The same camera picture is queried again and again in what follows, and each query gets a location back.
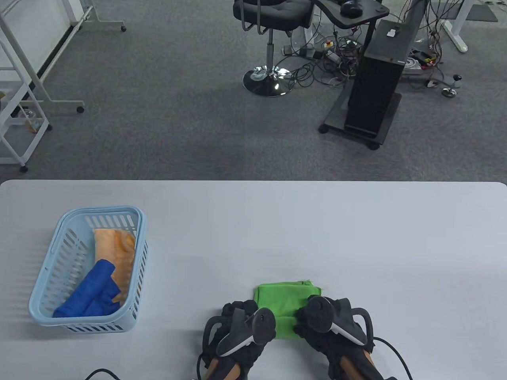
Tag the person's right forearm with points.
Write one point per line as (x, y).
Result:
(354, 366)

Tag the grey floor base plate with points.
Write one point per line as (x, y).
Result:
(412, 65)

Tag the dark floor mat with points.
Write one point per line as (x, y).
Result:
(481, 12)

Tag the person's left hand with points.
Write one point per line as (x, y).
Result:
(237, 308)

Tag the person's left forearm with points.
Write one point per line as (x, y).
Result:
(223, 370)

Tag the black rolling desk stand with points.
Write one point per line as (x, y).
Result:
(368, 14)

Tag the blue towel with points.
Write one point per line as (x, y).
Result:
(93, 293)

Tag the green rectangular towel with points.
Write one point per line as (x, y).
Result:
(283, 297)

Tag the white whiteboard stand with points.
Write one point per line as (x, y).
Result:
(39, 85)

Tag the black desk column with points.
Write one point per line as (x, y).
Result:
(416, 16)

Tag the light blue plastic basket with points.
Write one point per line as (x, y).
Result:
(99, 208)

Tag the white desk leg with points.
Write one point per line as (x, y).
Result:
(455, 27)

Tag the orange towel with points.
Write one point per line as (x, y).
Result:
(119, 245)

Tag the black computer tower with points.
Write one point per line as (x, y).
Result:
(376, 87)

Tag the black computer mouse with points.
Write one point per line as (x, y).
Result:
(350, 8)

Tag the small metal stand black knob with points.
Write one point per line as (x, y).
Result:
(449, 92)

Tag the white power strip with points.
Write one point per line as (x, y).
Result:
(295, 50)

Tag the person's right hand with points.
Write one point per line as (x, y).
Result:
(317, 344)

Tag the black office chair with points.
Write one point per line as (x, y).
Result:
(273, 12)

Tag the white wheeled rack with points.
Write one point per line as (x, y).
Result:
(16, 118)

